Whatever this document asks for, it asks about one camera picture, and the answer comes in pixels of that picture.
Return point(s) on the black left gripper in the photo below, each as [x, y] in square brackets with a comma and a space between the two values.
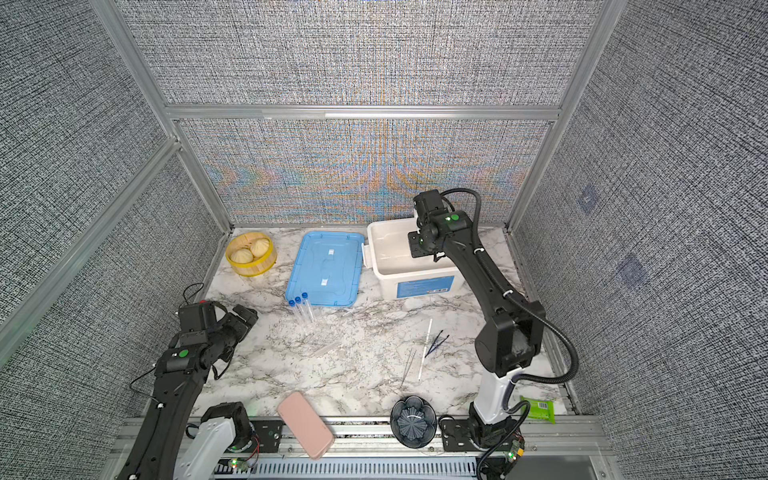
[242, 326]

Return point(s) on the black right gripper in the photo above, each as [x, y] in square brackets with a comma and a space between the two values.
[417, 250]

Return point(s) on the white plastic storage box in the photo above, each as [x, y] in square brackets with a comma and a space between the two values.
[387, 253]

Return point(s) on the blue capped test tube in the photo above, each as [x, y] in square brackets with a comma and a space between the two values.
[294, 311]
[308, 307]
[300, 309]

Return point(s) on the white glass rod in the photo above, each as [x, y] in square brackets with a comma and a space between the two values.
[425, 349]

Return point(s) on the blue plastic box lid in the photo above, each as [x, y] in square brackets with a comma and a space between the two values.
[327, 268]

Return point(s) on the dark blue tweezers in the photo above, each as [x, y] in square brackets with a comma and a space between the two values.
[438, 340]

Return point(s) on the metal tweezers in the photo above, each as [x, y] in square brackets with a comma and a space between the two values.
[408, 365]

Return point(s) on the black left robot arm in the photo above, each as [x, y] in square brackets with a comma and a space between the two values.
[180, 374]

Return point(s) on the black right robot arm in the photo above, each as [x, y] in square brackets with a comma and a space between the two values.
[513, 331]

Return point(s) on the blue label sticker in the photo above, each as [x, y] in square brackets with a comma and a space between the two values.
[425, 286]

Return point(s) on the yellow wooden steamer basket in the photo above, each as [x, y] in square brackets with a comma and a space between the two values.
[257, 266]

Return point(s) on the left steamed bun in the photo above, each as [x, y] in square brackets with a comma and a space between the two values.
[242, 256]

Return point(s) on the steamed bun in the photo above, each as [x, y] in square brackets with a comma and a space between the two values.
[259, 247]
[242, 256]

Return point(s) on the right steamed bun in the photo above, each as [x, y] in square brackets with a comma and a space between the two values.
[259, 247]

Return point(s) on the pink phone case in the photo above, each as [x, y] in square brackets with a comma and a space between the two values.
[309, 429]

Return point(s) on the black round pleated dish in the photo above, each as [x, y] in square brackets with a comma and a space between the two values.
[413, 422]

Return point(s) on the green snack packet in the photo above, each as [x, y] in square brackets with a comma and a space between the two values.
[541, 410]

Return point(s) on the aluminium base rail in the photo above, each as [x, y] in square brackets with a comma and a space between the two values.
[366, 448]

